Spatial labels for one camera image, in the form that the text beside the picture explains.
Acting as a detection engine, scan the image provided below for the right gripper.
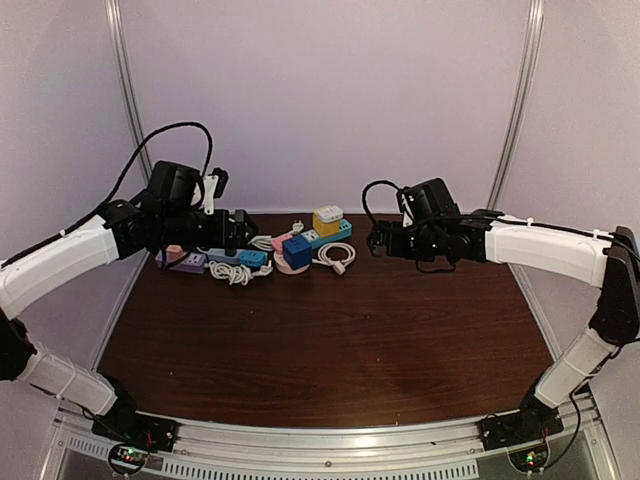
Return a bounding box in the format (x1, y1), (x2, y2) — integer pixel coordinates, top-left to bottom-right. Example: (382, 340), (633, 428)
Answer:
(366, 222), (444, 263)

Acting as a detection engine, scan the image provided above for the yellow cube socket adapter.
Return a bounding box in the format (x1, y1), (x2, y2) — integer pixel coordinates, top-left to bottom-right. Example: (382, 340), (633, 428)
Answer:
(313, 209), (343, 237)

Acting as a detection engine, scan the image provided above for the light blue plug adapter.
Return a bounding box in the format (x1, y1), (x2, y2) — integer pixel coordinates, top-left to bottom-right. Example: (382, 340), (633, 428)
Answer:
(238, 250), (268, 269)

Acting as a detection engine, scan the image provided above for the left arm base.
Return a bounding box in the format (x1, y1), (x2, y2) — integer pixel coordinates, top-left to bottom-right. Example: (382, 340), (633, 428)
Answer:
(91, 413), (178, 453)

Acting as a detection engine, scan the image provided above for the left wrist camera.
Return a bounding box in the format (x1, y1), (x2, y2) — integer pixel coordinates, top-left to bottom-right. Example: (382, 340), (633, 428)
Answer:
(141, 161), (229, 217)

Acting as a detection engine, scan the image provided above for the small pink adapter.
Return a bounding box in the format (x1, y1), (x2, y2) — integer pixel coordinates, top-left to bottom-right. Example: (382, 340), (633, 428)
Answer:
(165, 245), (184, 263)

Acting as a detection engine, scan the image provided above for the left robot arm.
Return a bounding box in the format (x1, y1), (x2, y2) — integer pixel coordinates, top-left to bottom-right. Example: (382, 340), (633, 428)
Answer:
(1, 200), (258, 444)

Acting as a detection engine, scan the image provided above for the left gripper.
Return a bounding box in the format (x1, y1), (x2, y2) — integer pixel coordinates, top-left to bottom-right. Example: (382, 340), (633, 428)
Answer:
(160, 209), (258, 250)

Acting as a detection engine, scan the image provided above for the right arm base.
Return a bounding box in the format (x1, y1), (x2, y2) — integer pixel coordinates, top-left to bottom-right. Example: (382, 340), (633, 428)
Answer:
(477, 411), (564, 451)

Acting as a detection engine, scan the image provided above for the blue cube socket adapter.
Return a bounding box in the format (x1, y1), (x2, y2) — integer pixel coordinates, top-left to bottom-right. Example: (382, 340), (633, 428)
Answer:
(283, 236), (313, 268)

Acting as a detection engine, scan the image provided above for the pink round power strip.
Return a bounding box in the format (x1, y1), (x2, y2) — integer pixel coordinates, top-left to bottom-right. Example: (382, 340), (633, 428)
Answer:
(273, 252), (310, 276)

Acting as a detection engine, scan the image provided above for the purple power strip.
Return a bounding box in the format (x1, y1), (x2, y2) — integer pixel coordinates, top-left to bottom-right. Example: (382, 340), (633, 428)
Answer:
(169, 253), (207, 274)

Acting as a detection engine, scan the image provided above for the white coiled cable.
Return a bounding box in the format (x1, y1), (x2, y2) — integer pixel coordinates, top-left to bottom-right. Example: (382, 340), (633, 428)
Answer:
(208, 259), (275, 287)

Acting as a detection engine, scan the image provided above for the aluminium front rail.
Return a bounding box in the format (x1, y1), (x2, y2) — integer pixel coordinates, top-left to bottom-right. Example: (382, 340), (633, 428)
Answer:
(49, 409), (609, 480)

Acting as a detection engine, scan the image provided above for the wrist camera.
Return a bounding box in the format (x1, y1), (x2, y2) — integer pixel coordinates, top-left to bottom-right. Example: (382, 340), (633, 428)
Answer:
(141, 161), (229, 217)
(396, 178), (460, 223)

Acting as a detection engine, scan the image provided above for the pink coiled power cable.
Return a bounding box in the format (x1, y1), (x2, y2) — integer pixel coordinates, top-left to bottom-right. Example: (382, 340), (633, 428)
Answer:
(317, 241), (359, 277)

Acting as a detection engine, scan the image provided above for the white plug adapter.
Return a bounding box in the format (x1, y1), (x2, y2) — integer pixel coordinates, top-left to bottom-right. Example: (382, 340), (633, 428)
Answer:
(315, 205), (344, 223)

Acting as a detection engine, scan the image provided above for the pink plug adapter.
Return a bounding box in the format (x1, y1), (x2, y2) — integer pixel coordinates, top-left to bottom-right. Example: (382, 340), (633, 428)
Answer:
(271, 233), (293, 255)

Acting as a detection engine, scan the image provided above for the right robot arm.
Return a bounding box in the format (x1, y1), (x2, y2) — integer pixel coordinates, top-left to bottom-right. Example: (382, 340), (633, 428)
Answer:
(367, 210), (639, 442)

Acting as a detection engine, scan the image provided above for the teal USB power strip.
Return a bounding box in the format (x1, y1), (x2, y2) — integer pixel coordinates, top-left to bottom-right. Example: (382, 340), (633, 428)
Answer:
(298, 218), (354, 252)

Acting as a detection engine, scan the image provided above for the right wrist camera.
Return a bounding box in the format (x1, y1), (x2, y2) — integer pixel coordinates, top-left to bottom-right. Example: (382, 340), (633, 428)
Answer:
(396, 178), (460, 223)

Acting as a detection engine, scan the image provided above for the grey-blue power strip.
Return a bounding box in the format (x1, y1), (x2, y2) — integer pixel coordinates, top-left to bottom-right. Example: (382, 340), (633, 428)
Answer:
(205, 248), (243, 265)

